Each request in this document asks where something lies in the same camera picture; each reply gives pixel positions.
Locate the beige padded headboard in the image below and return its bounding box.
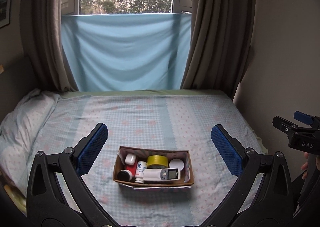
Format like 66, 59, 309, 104
0, 55, 38, 123

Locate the white lid pale green jar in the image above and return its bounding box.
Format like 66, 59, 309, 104
169, 158, 184, 171

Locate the yellow packing tape roll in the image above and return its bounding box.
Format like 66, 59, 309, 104
147, 155, 169, 169

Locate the white vitamin bottle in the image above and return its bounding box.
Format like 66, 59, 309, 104
135, 161, 147, 184

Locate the person's right hand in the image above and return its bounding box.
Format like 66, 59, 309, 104
301, 152, 320, 180

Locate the white earbuds case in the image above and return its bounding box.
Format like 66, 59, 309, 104
125, 154, 137, 166

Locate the light blue hanging sheet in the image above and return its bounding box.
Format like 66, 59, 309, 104
61, 13, 191, 92

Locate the white digital thermometer device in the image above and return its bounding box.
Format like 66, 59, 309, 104
143, 168, 181, 182

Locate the left brown curtain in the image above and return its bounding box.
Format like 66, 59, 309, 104
20, 0, 78, 92

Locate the cardboard box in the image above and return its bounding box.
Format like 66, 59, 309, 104
113, 146, 194, 190

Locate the red and white small box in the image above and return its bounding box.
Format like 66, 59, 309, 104
125, 161, 138, 177

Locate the black lid small jar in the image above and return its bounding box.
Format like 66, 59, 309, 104
117, 169, 133, 181

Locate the floral pillow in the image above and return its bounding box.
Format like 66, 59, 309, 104
0, 88, 61, 168

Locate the floral checked bed sheet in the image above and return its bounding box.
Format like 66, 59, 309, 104
1, 92, 266, 226

